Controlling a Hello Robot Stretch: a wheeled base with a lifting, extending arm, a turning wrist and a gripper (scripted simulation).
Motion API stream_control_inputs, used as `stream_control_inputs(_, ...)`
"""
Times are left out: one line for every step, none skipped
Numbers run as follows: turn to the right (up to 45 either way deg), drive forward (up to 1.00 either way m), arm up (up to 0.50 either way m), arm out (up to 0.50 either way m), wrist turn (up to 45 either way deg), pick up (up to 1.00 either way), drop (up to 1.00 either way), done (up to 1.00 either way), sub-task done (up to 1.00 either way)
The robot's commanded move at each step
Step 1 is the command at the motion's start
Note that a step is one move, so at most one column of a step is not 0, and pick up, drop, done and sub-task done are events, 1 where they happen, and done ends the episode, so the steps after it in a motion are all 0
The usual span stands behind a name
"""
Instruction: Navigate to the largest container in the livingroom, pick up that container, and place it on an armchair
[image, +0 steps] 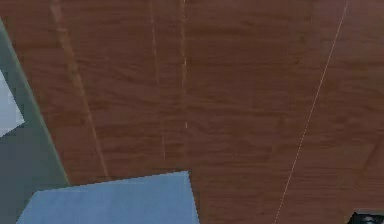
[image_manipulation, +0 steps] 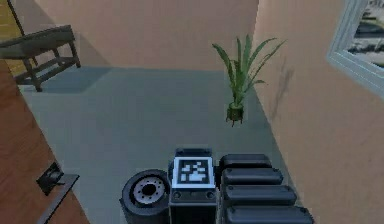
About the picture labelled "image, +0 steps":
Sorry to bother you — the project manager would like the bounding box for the brown wooden cupboard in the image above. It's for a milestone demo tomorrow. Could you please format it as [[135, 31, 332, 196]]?
[[0, 0, 384, 224]]

